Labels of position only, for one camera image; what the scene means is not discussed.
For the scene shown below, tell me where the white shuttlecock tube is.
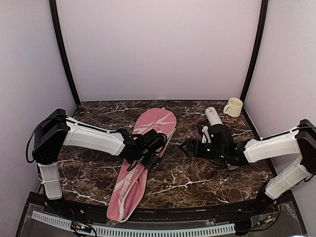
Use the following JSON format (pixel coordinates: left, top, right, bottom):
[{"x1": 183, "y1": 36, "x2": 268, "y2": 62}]
[{"x1": 204, "y1": 107, "x2": 240, "y2": 171}]

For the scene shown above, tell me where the pink racket cover bag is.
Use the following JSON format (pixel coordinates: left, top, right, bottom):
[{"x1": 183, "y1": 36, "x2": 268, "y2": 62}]
[{"x1": 107, "y1": 108, "x2": 177, "y2": 223}]

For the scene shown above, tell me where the black front table rail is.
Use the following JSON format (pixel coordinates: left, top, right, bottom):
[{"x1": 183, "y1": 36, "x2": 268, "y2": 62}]
[{"x1": 48, "y1": 198, "x2": 279, "y2": 223}]

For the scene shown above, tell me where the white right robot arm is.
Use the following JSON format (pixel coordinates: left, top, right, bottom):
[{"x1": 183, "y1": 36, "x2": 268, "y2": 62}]
[{"x1": 179, "y1": 119, "x2": 316, "y2": 214}]

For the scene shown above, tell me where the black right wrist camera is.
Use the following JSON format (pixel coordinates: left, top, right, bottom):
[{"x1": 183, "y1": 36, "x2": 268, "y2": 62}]
[{"x1": 197, "y1": 122, "x2": 211, "y2": 143}]

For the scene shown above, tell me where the cream ceramic mug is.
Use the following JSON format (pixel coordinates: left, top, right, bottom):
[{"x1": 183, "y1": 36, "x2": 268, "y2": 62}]
[{"x1": 223, "y1": 97, "x2": 243, "y2": 118}]

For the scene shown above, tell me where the white slotted cable duct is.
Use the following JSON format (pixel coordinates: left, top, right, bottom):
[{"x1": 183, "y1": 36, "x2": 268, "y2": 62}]
[{"x1": 31, "y1": 211, "x2": 236, "y2": 237}]

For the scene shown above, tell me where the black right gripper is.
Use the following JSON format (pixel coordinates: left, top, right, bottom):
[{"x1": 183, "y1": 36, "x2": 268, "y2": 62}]
[{"x1": 180, "y1": 138, "x2": 227, "y2": 160}]

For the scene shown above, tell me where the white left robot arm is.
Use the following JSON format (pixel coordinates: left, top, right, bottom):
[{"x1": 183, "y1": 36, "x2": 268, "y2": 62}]
[{"x1": 26, "y1": 109, "x2": 167, "y2": 215}]

